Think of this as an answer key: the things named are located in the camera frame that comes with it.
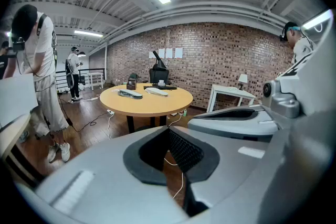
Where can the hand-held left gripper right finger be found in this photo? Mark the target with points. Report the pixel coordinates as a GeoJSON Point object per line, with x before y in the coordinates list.
{"type": "Point", "coordinates": [236, 178]}

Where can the black desk lamp base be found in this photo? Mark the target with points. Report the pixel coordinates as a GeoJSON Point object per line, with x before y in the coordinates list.
{"type": "Point", "coordinates": [156, 56]}

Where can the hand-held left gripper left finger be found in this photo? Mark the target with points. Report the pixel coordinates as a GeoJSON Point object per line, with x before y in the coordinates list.
{"type": "Point", "coordinates": [105, 178]}

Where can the large white cardboard box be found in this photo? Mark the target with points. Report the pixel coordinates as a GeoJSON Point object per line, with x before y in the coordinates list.
{"type": "Point", "coordinates": [15, 97]}

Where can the small white table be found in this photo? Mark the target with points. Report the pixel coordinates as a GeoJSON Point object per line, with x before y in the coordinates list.
{"type": "Point", "coordinates": [95, 74]}

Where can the grey-edged insole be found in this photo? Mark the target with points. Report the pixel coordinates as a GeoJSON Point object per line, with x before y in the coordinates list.
{"type": "Point", "coordinates": [131, 94]}

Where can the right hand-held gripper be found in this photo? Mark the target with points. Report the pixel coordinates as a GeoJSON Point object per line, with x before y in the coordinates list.
{"type": "Point", "coordinates": [282, 101]}

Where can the clear plastic bag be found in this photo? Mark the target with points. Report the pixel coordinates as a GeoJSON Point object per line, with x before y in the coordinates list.
{"type": "Point", "coordinates": [115, 91]}

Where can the white insole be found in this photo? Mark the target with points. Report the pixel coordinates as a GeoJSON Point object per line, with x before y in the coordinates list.
{"type": "Point", "coordinates": [157, 91]}

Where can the brown wooden organizer box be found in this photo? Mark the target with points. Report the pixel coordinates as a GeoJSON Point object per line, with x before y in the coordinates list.
{"type": "Point", "coordinates": [131, 84]}

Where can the black keyboard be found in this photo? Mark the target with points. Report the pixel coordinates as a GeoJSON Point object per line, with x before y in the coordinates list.
{"type": "Point", "coordinates": [168, 87]}

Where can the black metal railing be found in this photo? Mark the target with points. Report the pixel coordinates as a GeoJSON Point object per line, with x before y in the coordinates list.
{"type": "Point", "coordinates": [86, 69]}

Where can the white table lamp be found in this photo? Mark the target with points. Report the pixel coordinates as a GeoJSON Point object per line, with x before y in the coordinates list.
{"type": "Point", "coordinates": [243, 78]}

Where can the white power strip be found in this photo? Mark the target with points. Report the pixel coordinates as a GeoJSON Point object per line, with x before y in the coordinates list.
{"type": "Point", "coordinates": [110, 112]}

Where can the black table pedestal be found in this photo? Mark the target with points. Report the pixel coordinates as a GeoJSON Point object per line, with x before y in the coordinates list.
{"type": "Point", "coordinates": [130, 123]}

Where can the white wall paper sheet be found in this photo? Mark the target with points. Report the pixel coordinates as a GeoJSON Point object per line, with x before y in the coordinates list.
{"type": "Point", "coordinates": [151, 55]}
{"type": "Point", "coordinates": [169, 53]}
{"type": "Point", "coordinates": [161, 53]}
{"type": "Point", "coordinates": [179, 53]}

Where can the white side table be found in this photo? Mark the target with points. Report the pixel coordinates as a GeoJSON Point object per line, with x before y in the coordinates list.
{"type": "Point", "coordinates": [228, 89]}

